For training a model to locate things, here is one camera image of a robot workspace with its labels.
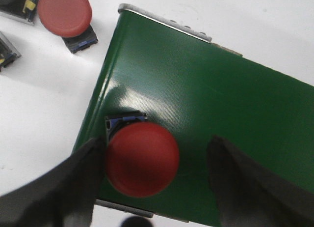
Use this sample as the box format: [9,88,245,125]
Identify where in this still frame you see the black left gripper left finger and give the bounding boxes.
[0,138,105,227]

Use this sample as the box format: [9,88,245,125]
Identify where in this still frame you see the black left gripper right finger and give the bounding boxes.
[207,136,314,227]

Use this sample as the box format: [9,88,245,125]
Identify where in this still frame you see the red push button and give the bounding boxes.
[37,0,98,54]
[105,111,180,198]

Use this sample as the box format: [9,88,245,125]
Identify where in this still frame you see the pale yellow push button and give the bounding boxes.
[0,0,39,26]

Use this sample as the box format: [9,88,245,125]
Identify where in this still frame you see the green conveyor belt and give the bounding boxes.
[75,5,314,227]

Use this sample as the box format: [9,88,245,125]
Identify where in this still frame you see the aluminium conveyor frame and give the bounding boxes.
[89,4,233,223]

